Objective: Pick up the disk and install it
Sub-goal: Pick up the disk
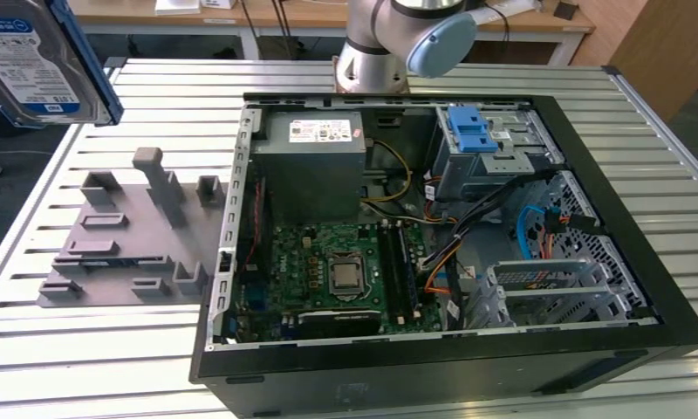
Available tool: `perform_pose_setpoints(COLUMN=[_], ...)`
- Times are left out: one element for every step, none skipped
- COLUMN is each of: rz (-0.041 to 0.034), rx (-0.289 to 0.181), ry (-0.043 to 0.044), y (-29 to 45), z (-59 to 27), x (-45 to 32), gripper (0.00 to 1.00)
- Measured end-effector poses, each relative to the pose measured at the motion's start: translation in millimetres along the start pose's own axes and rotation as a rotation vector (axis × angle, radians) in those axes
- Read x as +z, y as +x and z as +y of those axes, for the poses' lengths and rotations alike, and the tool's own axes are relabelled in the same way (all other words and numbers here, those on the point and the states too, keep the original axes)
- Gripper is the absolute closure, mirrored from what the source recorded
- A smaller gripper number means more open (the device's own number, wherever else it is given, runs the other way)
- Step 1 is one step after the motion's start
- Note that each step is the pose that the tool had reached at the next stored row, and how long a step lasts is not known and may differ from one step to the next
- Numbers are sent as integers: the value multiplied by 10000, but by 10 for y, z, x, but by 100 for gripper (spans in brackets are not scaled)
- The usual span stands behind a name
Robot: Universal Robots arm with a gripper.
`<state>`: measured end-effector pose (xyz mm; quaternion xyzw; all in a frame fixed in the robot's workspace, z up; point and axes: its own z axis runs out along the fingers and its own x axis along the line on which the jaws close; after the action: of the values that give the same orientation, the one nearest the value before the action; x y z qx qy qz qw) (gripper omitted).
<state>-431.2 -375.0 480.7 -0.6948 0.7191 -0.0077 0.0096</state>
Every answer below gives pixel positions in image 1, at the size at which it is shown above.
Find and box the blue SATA wire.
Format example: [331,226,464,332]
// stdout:
[516,204,552,263]

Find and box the black power connector wire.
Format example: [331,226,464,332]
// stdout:
[535,210,605,263]

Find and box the hard disk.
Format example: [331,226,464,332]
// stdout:
[0,0,124,130]

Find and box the silver disk bay cage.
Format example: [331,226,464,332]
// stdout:
[483,257,648,328]

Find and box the grey power supply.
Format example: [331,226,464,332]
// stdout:
[249,111,368,228]

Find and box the metal socket cover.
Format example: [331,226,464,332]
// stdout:
[324,251,372,305]

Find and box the silver CPU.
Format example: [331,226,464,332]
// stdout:
[332,263,363,294]

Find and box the green motherboard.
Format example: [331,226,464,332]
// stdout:
[232,220,444,340]

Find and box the black RAM slot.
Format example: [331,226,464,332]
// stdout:
[400,220,428,319]
[387,220,413,325]
[393,220,420,322]

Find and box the black graphics card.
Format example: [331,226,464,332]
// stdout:
[295,308,383,337]

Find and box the silver optical drive cage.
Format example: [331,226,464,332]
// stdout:
[433,104,564,202]

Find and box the blue plastic drive latch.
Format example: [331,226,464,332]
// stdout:
[447,106,505,154]

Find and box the grey parts rack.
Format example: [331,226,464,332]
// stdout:
[37,147,232,309]

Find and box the black PC case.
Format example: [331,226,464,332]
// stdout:
[188,91,698,418]

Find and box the wooden desk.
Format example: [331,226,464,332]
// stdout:
[72,0,596,66]

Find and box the wooden cabinet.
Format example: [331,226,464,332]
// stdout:
[569,0,698,121]

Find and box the yellow black power cable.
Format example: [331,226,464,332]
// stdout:
[371,139,416,204]

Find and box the black wire bundle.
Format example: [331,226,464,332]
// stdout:
[421,172,560,271]

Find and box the orange yellow wire bundle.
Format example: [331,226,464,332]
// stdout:
[424,242,473,302]

